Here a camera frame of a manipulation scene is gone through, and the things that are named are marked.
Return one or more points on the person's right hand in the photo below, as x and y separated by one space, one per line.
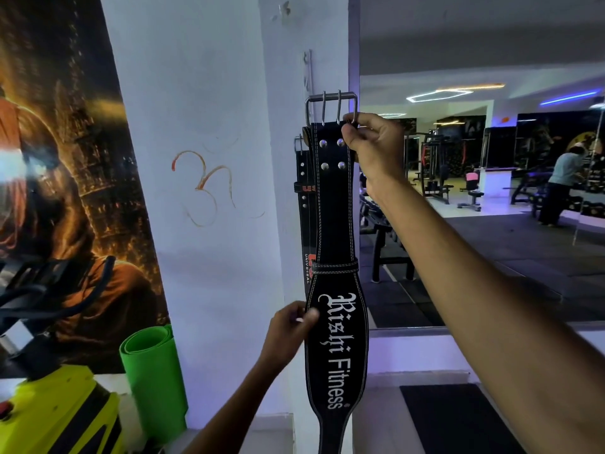
380 148

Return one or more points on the person's left hand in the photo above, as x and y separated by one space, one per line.
282 338

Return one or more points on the person's right thumb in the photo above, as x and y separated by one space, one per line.
350 136

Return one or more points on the person's left thumb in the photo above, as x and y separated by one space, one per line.
309 316

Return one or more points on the black leather weightlifting belt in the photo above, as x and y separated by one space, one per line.
336 222

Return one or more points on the person's left forearm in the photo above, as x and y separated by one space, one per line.
231 413

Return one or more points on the person's right forearm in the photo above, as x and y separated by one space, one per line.
487 302

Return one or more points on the black belt with red label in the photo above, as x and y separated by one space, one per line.
306 193

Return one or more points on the hexagonal ceiling light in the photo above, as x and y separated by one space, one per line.
439 94

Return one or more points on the pink seat exercise machine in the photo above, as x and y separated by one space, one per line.
471 189

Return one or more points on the white reception counter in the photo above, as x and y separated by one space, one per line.
496 182

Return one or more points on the green rolled exercise mat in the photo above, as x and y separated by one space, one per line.
156 378

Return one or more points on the black floor mat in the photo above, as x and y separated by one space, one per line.
453 420

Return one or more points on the black workout bench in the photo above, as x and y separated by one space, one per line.
531 184

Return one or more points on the yellow and black machine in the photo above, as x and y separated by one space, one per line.
56 416

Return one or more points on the white wall hook rack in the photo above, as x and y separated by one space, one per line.
308 70

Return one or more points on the large wall mirror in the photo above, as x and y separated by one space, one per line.
496 137

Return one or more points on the dark orange wall poster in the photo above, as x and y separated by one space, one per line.
71 184

